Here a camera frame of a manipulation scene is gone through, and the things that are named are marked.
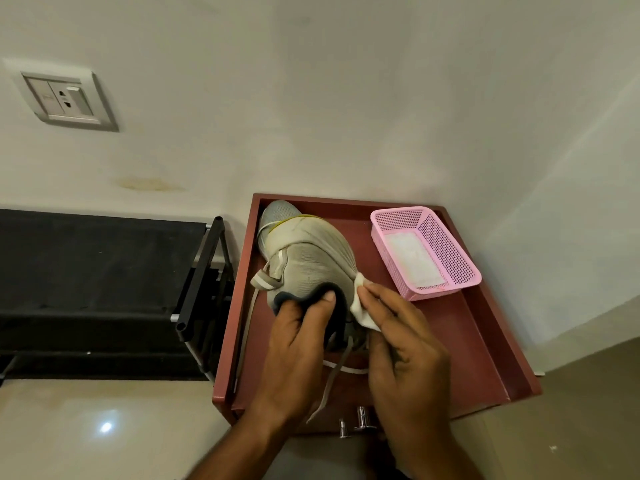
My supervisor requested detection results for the person's left hand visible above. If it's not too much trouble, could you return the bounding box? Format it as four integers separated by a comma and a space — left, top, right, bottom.
249, 291, 337, 431

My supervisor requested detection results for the pink plastic basket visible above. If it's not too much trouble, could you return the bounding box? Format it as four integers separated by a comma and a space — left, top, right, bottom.
370, 206, 483, 302

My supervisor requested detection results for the red-brown wooden cabinet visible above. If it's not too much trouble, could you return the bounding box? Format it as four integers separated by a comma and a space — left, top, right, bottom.
212, 193, 544, 440

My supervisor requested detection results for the black shoe rack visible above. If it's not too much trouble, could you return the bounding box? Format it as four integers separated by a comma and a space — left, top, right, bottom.
0, 209, 236, 383

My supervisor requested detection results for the white wall socket plate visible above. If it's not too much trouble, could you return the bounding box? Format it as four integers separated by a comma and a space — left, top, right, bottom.
2, 57, 120, 133

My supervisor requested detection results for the person's right hand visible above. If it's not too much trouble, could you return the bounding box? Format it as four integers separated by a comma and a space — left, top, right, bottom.
356, 282, 454, 461

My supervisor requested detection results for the grey sneaker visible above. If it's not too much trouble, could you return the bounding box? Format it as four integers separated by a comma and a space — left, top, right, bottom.
233, 200, 372, 424

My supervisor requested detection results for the person's left forearm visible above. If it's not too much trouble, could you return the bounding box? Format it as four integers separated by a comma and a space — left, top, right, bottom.
186, 412, 297, 480

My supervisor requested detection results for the white pad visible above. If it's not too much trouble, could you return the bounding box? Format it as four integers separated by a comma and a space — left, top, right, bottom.
385, 231, 447, 290

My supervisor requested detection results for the person's right forearm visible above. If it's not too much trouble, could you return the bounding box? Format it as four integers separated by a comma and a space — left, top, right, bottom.
392, 442, 485, 480

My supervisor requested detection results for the metal drawer handle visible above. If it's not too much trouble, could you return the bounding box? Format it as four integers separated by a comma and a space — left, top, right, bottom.
337, 406, 379, 439

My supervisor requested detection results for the white cleaning cloth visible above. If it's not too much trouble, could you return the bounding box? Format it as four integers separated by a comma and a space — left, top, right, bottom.
349, 273, 382, 332

